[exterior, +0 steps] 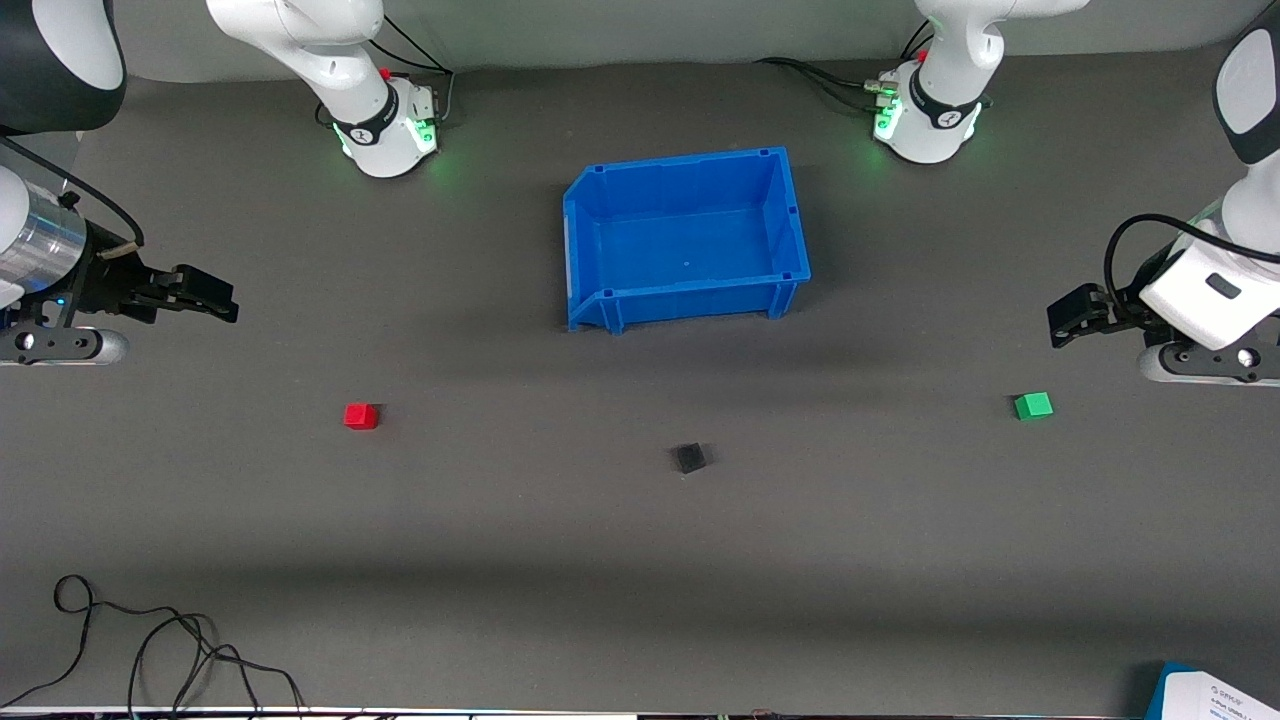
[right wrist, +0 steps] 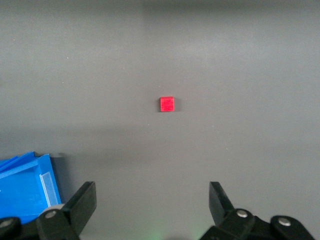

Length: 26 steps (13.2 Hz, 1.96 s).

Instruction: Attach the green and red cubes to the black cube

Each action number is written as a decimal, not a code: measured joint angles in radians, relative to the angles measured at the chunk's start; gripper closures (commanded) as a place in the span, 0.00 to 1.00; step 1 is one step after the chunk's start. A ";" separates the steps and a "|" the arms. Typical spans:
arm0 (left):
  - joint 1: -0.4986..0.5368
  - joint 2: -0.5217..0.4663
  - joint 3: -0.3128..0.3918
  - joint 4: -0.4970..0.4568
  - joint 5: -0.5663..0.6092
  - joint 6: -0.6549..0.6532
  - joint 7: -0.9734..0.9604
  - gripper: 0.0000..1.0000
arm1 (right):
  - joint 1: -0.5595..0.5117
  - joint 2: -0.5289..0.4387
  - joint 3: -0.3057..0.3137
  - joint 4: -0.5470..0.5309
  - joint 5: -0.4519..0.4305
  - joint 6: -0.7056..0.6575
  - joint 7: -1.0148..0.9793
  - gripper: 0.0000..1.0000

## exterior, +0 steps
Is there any blue plastic storage bin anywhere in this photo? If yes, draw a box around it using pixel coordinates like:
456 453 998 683
562 146 813 335

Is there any white and blue box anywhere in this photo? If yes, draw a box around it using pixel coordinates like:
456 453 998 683
1145 662 1280 720

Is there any black right arm wrist cable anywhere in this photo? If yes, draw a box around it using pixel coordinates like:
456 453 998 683
0 135 147 251

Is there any black arm wrist cable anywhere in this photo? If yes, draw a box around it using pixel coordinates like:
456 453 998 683
0 135 147 251
1104 214 1280 303

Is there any black left arm wrist cable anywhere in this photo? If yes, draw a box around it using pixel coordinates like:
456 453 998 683
1104 214 1280 303

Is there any black right arm base cable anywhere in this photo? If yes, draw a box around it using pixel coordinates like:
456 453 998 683
315 15 456 129

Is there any black arm base cable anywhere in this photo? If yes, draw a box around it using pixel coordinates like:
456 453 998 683
755 57 897 113
315 15 456 129

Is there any thin black loose cable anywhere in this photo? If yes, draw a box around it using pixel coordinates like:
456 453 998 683
0 574 306 717

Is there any black left arm base cable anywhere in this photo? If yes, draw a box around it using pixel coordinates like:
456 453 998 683
755 57 897 113

